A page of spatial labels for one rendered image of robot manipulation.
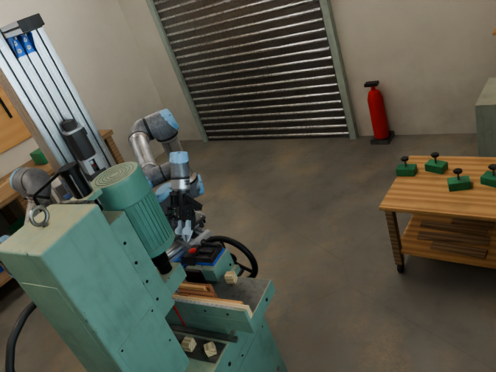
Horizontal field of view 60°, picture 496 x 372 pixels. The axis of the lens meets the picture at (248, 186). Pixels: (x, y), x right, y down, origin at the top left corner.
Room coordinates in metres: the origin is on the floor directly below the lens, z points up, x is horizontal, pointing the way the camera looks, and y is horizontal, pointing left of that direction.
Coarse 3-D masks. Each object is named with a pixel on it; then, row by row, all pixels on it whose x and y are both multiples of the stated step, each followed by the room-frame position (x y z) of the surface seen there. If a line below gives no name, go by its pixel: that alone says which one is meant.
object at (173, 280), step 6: (174, 264) 1.36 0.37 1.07; (180, 264) 1.35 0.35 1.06; (174, 270) 1.32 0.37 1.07; (180, 270) 1.34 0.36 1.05; (162, 276) 1.31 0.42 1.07; (168, 276) 1.30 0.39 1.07; (174, 276) 1.31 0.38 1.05; (180, 276) 1.33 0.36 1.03; (186, 276) 1.36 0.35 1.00; (168, 282) 1.28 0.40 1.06; (174, 282) 1.30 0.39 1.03; (180, 282) 1.32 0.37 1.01; (168, 288) 1.27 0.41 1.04; (174, 288) 1.29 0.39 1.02
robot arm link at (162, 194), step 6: (162, 186) 2.14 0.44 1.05; (168, 186) 2.10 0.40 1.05; (156, 192) 2.10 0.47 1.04; (162, 192) 2.07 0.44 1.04; (168, 192) 2.06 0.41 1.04; (156, 198) 2.07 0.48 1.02; (162, 198) 2.05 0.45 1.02; (168, 198) 2.05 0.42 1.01; (162, 204) 2.06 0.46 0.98; (168, 204) 2.05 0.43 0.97; (162, 210) 2.07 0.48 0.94; (168, 210) 2.05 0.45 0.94
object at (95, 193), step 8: (64, 168) 1.22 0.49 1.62; (72, 168) 1.21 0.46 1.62; (64, 176) 1.20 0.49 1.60; (72, 176) 1.21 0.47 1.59; (80, 176) 1.22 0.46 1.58; (72, 184) 1.20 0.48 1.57; (80, 184) 1.21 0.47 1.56; (88, 184) 1.23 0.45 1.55; (72, 192) 1.21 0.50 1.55; (80, 192) 1.20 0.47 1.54; (88, 192) 1.21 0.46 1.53; (96, 192) 1.22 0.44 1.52; (96, 200) 1.23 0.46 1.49
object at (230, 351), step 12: (180, 336) 1.27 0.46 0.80; (192, 336) 1.25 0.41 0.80; (240, 336) 1.20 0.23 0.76; (216, 348) 1.15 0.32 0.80; (228, 348) 1.14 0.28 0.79; (240, 348) 1.18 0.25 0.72; (192, 360) 1.13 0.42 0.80; (204, 360) 1.11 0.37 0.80; (216, 360) 1.09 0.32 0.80; (228, 360) 1.12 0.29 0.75
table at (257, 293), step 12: (216, 288) 1.35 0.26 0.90; (228, 288) 1.32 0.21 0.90; (240, 288) 1.30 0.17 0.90; (252, 288) 1.27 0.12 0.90; (264, 288) 1.25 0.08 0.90; (240, 300) 1.23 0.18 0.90; (252, 300) 1.21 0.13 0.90; (264, 300) 1.21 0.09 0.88; (168, 312) 1.34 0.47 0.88; (180, 312) 1.30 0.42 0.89; (252, 312) 1.15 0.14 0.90; (264, 312) 1.19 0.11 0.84; (204, 324) 1.24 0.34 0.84; (216, 324) 1.20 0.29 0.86; (228, 324) 1.17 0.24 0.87; (240, 324) 1.14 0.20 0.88; (252, 324) 1.12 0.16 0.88
